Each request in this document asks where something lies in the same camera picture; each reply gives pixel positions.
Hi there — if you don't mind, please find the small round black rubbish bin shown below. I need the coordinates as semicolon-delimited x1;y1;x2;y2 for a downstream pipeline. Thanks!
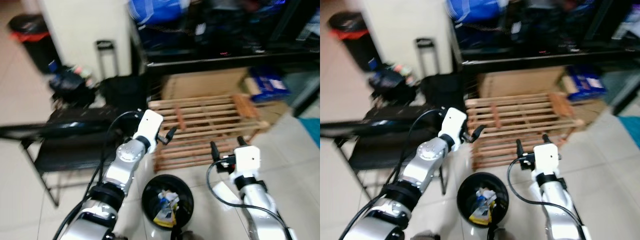
141;174;195;232
456;172;509;228

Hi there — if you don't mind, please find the yellow white trash wrapper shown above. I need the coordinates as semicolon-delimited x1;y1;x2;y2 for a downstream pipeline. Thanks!
469;187;497;226
152;190;180;228

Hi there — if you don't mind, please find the wooden slat pallet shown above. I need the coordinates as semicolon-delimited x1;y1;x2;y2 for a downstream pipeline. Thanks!
148;92;271;173
465;91;585;171

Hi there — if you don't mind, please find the brown cardboard box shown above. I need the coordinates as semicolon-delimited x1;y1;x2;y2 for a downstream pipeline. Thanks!
476;66;568;99
161;67;253;101

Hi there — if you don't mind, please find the blue printed box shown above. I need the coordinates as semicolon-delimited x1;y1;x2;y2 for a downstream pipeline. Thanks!
247;67;291;103
565;66;607;101

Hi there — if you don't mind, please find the teal floor mat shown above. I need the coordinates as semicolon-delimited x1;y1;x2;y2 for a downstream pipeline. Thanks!
297;117;321;148
617;116;640;147

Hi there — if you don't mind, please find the black storage shelf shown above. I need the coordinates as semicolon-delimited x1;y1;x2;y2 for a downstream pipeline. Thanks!
447;0;640;116
131;0;321;118

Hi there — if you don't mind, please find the black bag with clutter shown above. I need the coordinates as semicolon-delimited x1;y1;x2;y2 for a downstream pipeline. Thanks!
49;64;98;108
369;62;418;106

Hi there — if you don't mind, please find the blue bag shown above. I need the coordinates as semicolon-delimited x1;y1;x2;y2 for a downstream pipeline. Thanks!
127;0;191;26
445;0;508;23

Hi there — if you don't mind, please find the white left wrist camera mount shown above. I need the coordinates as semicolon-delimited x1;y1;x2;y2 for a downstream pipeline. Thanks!
439;107;468;151
132;109;165;149

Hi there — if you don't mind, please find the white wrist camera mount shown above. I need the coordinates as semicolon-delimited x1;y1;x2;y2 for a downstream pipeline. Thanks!
132;109;165;149
234;146;262;179
533;143;560;176
439;107;468;151

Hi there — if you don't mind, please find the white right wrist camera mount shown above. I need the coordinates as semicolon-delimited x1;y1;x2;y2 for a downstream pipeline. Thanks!
533;143;560;176
234;146;262;179

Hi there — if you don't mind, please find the black metal frame chair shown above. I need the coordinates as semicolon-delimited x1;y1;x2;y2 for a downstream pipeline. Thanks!
320;105;448;201
0;106;146;208

